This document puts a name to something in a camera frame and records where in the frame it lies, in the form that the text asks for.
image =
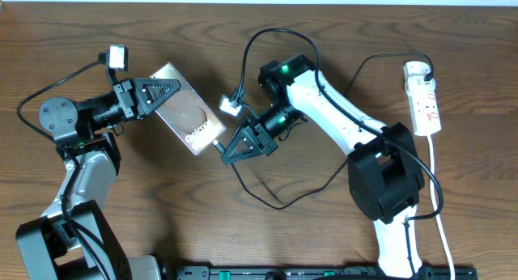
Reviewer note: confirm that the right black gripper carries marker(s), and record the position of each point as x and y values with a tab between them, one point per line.
256	149

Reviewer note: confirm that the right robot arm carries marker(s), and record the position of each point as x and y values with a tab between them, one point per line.
384	172

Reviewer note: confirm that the white USB charger plug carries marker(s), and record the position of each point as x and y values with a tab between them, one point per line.
418	68

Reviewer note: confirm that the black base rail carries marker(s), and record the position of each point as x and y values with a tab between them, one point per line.
195	272

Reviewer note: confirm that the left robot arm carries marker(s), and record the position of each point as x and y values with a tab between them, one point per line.
72	239

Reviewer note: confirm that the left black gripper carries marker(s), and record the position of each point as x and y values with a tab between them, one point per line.
125	98

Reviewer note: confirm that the white power strip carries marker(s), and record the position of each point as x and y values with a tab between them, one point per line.
423	105

